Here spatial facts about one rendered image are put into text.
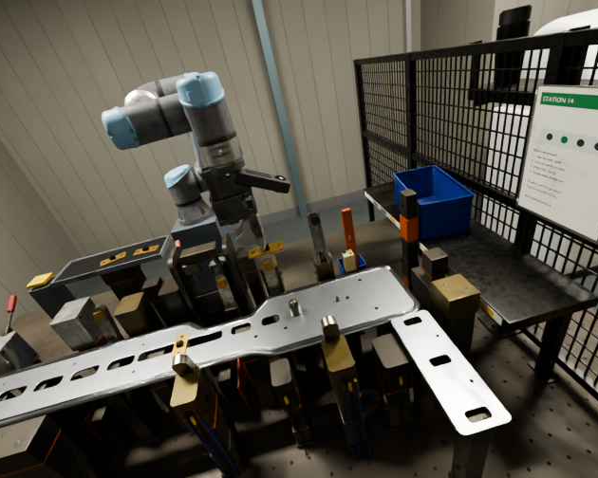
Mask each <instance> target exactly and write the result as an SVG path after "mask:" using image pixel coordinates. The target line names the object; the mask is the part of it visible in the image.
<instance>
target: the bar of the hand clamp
mask: <svg viewBox="0 0 598 478"><path fill-rule="evenodd" d="M307 219H308V225H309V229H310V233H311V238H312V242H313V245H314V249H315V253H316V257H317V260H318V264H319V266H320V265H321V261H320V256H319V251H324V253H325V256H326V260H327V263H329V259H328V254H327V246H326V241H325V237H324V233H323V229H322V224H321V220H320V215H319V212H318V211H313V212H309V213H307Z"/></svg>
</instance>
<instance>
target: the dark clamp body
mask: <svg viewBox="0 0 598 478"><path fill-rule="evenodd" d="M159 297H160V299H161V301H162V302H163V304H164V306H165V307H166V309H167V311H168V312H169V314H170V316H171V318H172V319H173V322H177V323H178V324H179V323H183V322H194V323H196V324H198V325H200V326H203V327H204V325H203V323H202V321H201V319H200V317H196V318H195V317H194V315H193V313H192V311H191V309H190V308H189V306H188V304H187V303H186V301H185V299H184V297H183V296H182V294H181V292H180V290H179V288H178V285H177V284H176V282H175V280H174V278H173V277H171V278H167V279H165V280H163V282H162V284H161V287H160V290H159ZM195 340H196V343H197V345H199V344H201V343H205V342H208V341H212V340H211V338H210V336H209V335H207V336H203V337H200V338H196V339H195Z"/></svg>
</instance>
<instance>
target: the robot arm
mask: <svg viewBox="0 0 598 478"><path fill-rule="evenodd" d="M102 121H103V126H104V128H105V131H106V133H107V134H108V136H109V137H110V139H111V141H112V142H113V144H114V145H115V146H116V147H117V148H118V149H120V150H126V149H131V148H139V146H141V145H145V144H148V143H152V142H155V141H159V140H163V139H166V138H171V137H175V136H179V135H182V134H186V133H187V136H188V138H189V140H190V143H191V145H192V148H193V151H194V154H195V156H196V166H194V167H191V168H190V166H189V165H183V166H179V167H177V168H175V169H174V170H172V171H170V172H169V173H168V174H166V175H165V177H164V180H165V183H166V185H167V188H168V190H169V192H170V194H171V195H172V198H173V200H174V202H175V204H176V206H177V211H178V222H179V223H180V225H181V226H192V225H195V224H198V223H200V222H203V221H204V220H206V219H208V218H209V217H210V216H211V215H212V211H211V208H210V207H209V206H208V205H207V204H206V202H205V201H204V200H203V199H202V197H201V195H200V194H201V193H204V192H207V191H210V194H211V195H210V202H211V201H212V202H211V205H212V207H213V209H214V212H215V215H216V218H217V220H218V223H219V225H220V227H223V226H226V225H233V224H237V223H239V220H242V224H241V225H240V226H239V227H238V228H237V229H236V233H237V234H238V235H239V236H238V237H237V238H236V243H237V244H238V245H240V246H248V245H258V246H259V247H260V249H261V251H262V252H264V251H265V248H266V245H267V244H266V241H265V240H266V239H265V235H264V232H263V229H262V226H261V223H260V219H259V216H258V211H257V207H256V203H255V199H254V196H253V193H252V187H255V188H259V189H264V190H269V191H274V192H276V193H289V191H290V183H289V181H288V180H287V179H286V178H285V177H283V176H281V175H270V174H265V173H261V172H257V171H253V170H248V169H244V168H242V167H244V166H245V161H244V158H243V152H242V149H241V146H240V142H239V139H238V136H237V134H236V131H235V128H234V123H233V120H232V116H231V113H230V110H229V107H228V104H227V102H226V99H225V92H224V89H223V88H222V87H221V84H220V81H219V78H218V77H217V75H216V74H215V73H214V72H206V73H202V74H199V73H197V72H193V73H184V74H183V75H179V76H175V77H171V78H167V79H162V80H158V81H154V82H150V83H146V84H144V85H142V86H140V87H138V88H137V89H135V90H134V91H132V92H131V93H130V94H129V95H128V96H127V97H126V99H125V102H124V106H123V107H114V109H111V110H108V111H105V112H103V113H102ZM211 197H212V198H211Z"/></svg>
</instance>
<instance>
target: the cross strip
mask: <svg viewBox="0 0 598 478"><path fill-rule="evenodd" d="M415 317H420V318H421V320H422V322H420V323H417V324H413V325H410V326H406V325H405V324H404V323H403V321H404V320H408V319H411V318H415ZM391 323H392V327H393V329H394V331H395V332H396V334H397V336H398V337H399V339H400V341H401V342H402V345H403V346H404V348H405V349H406V351H407V353H408V354H409V356H410V358H411V359H412V360H413V362H414V363H415V365H416V367H417V368H418V370H419V372H420V374H421V376H422V377H423V379H424V380H425V382H426V384H427V385H428V387H429V389H430V390H431V392H432V394H433V395H434V397H435V399H436V400H437V402H438V404H439V405H440V407H441V408H442V410H443V412H444V413H445V415H446V416H447V418H448V420H449V421H450V423H451V425H452V426H453V428H454V430H455V431H458V432H459V433H461V434H463V435H469V434H472V433H475V432H480V431H484V430H487V429H490V428H492V427H495V426H498V425H502V424H505V423H508V422H510V421H511V416H510V414H509V413H508V411H507V410H506V409H505V408H504V406H503V405H502V404H501V403H500V401H499V400H498V399H497V398H496V396H495V395H494V394H493V392H492V391H491V390H490V389H489V387H488V386H487V385H486V384H485V382H484V381H483V380H482V379H481V377H480V376H479V375H478V374H477V372H476V371H475V370H474V368H473V367H472V366H471V365H470V363H469V362H468V361H467V359H466V358H465V357H464V356H463V355H462V354H461V353H460V352H459V350H458V349H457V347H456V346H455V345H454V344H453V343H452V341H451V340H450V339H449V338H448V336H447V335H446V334H445V333H444V331H443V330H442V329H441V328H440V326H439V325H438V324H437V322H436V321H435V320H434V319H433V317H432V316H431V315H430V314H429V312H428V311H426V310H421V311H418V312H414V313H411V314H408V315H404V316H401V317H398V318H395V319H392V321H391ZM436 335H439V337H436ZM442 355H447V356H449V358H450V359H451V362H450V363H446V364H443V365H441V366H437V367H434V366H432V365H431V363H430V362H429V359H432V358H435V357H438V356H442ZM470 379H472V380H473V381H474V382H473V383H472V382H470ZM479 407H486V408H487V409H488V410H489V411H490V412H491V414H492V417H491V418H489V419H485V420H482V421H479V422H477V423H471V422H469V421H468V419H467V418H466V416H465V412H467V411H470V410H473V409H476V408H479Z"/></svg>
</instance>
